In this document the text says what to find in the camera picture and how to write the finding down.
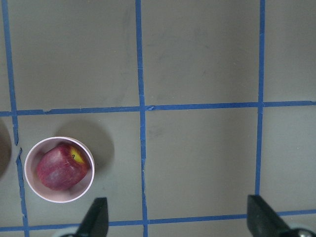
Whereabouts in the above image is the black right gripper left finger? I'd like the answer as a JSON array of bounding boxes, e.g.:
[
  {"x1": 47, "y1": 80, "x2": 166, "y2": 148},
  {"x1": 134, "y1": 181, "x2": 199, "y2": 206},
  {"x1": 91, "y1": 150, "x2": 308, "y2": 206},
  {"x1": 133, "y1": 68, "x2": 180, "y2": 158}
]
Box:
[{"x1": 75, "y1": 197, "x2": 109, "y2": 237}]

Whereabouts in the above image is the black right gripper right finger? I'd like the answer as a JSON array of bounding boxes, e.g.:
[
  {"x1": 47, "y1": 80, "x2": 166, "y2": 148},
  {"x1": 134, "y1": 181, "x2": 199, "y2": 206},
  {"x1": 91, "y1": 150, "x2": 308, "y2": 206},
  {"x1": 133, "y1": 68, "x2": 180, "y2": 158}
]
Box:
[{"x1": 247, "y1": 195, "x2": 316, "y2": 237}]

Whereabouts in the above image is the pink bowl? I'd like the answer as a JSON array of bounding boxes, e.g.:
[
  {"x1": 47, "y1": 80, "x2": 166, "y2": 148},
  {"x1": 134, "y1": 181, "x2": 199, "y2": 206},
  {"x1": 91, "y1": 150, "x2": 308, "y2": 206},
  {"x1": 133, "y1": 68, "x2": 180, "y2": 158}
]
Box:
[{"x1": 24, "y1": 137, "x2": 95, "y2": 203}]

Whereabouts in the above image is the red apple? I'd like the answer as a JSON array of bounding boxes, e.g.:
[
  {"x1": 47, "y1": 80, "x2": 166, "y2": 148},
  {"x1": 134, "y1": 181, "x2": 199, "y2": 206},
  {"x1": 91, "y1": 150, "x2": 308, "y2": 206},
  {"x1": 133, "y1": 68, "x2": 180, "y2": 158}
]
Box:
[{"x1": 36, "y1": 143, "x2": 90, "y2": 191}]

